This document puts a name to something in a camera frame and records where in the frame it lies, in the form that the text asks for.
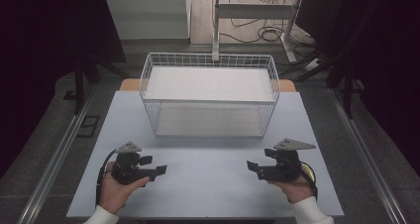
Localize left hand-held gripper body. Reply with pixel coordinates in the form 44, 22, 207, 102
111, 141, 157, 186

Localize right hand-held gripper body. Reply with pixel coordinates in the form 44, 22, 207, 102
257, 137, 317, 182

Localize person's right hand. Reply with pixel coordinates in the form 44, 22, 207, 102
267, 174, 315, 204

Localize person's left hand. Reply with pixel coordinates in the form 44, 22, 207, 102
98, 161, 151, 215

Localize wooden table board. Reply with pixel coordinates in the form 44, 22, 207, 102
118, 77, 297, 93

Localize small black floor plate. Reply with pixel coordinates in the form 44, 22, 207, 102
61, 89, 77, 101

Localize black metal stand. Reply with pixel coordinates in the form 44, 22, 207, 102
72, 50, 128, 116
279, 47, 366, 120

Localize white power strip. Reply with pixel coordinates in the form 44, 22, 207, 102
302, 57, 322, 72

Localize white cabinet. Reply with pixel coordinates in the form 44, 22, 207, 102
103, 0, 192, 41

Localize black curtain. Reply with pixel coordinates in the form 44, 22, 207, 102
295, 0, 420, 177
0, 0, 127, 180

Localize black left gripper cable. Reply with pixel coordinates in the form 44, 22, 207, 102
94, 148, 117, 208

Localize black yellow right gripper cable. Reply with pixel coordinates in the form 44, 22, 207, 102
298, 161, 319, 202

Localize metal floor rail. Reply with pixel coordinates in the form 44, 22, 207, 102
15, 84, 97, 224
327, 87, 410, 224

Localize white wire shelf rack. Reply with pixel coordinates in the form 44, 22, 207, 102
139, 52, 281, 140

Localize black floor cables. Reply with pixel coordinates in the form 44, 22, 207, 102
219, 0, 316, 57

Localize white desk frame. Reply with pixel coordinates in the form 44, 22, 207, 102
211, 0, 304, 64

